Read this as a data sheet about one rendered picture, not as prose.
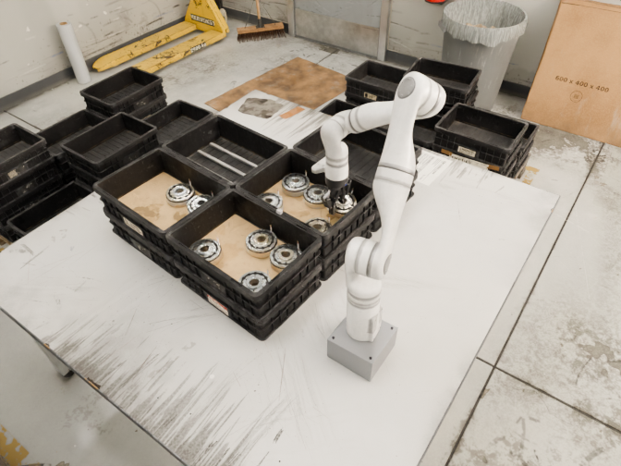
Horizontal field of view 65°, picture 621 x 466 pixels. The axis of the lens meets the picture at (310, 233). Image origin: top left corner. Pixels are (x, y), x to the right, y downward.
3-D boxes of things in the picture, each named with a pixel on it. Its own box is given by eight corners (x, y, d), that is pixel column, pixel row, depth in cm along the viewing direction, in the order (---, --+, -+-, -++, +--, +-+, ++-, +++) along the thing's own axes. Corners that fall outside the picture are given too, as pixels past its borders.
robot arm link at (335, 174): (327, 158, 163) (327, 143, 158) (354, 171, 157) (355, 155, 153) (310, 171, 158) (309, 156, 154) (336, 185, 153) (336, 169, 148)
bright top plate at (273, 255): (309, 255, 153) (308, 254, 152) (286, 273, 148) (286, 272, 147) (286, 239, 158) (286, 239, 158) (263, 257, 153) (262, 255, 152)
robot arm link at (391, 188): (411, 173, 115) (373, 164, 118) (379, 283, 116) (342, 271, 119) (418, 179, 123) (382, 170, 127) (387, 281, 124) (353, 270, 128)
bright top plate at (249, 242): (283, 237, 159) (283, 236, 159) (264, 256, 153) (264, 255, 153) (258, 226, 163) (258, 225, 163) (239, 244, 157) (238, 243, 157)
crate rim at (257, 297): (324, 243, 150) (324, 238, 148) (257, 304, 133) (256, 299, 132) (233, 191, 168) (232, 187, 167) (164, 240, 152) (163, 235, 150)
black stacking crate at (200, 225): (323, 263, 156) (323, 239, 148) (260, 324, 140) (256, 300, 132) (237, 213, 175) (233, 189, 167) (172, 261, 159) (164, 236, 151)
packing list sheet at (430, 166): (454, 159, 213) (454, 158, 213) (431, 187, 200) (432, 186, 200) (388, 136, 227) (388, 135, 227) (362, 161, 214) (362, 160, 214)
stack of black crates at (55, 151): (102, 154, 318) (84, 108, 295) (132, 170, 306) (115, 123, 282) (47, 186, 296) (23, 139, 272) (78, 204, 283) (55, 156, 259)
